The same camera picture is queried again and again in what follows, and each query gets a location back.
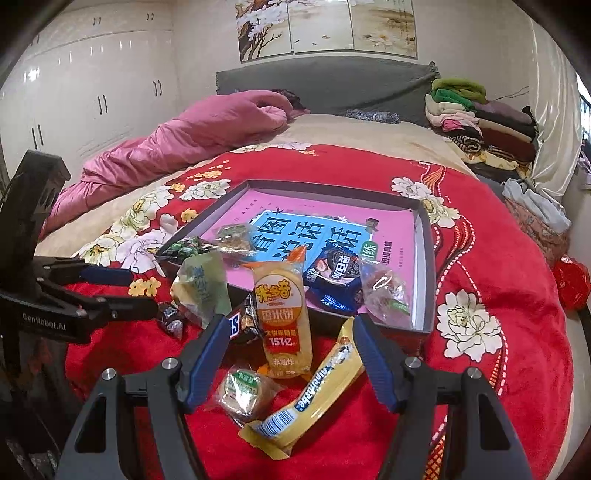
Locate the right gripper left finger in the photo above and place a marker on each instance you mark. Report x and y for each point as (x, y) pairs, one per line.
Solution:
(102, 443)

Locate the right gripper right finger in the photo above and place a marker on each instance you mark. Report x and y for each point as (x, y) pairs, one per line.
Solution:
(480, 440)

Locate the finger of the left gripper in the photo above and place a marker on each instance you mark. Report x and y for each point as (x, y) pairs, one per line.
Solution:
(106, 309)
(87, 274)

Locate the small dark chocolate pack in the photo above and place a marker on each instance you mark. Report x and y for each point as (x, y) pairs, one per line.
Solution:
(170, 320)

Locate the round green-label cake pack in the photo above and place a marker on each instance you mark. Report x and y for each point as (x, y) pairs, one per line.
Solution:
(243, 395)

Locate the Snickers bar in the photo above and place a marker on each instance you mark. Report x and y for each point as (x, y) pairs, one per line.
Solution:
(244, 322)

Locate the green pale pastry pack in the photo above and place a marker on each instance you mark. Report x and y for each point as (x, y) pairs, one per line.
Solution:
(201, 288)

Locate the yellow Alpenliebe candy pack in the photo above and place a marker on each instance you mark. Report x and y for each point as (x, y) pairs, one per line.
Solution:
(277, 434)

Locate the clear walnut date pack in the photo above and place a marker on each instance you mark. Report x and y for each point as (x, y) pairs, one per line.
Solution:
(385, 295)

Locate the orange rice cracker pack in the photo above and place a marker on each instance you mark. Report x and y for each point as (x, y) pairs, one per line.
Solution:
(282, 312)

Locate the clear crispy cake pack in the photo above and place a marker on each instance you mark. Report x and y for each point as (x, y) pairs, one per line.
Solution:
(235, 243)

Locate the blue Oreo pack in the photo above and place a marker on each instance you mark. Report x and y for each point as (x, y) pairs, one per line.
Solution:
(334, 278)

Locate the white wardrobe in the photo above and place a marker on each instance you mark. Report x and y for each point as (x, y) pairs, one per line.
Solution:
(100, 73)

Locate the pink Chinese workbook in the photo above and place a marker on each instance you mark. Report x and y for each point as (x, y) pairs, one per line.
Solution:
(282, 220)

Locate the dark shallow box tray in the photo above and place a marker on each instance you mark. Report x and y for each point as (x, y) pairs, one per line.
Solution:
(423, 311)

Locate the red plastic bag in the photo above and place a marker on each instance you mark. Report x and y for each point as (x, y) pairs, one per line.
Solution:
(573, 283)

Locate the pink quilt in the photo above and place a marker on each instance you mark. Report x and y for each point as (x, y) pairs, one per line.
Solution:
(206, 129)

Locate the grey clothes pile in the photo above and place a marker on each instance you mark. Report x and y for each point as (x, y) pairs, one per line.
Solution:
(548, 211)

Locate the folded clothes stack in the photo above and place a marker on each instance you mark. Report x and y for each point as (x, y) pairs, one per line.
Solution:
(494, 139)

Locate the patterned small pillow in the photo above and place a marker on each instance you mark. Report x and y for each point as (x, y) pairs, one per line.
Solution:
(374, 116)

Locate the grey headboard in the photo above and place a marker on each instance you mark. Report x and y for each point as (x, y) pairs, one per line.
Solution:
(336, 84)

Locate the cream satin curtain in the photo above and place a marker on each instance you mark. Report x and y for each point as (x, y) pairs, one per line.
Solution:
(555, 101)

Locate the wall painting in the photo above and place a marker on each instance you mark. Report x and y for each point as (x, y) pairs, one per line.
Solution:
(274, 28)

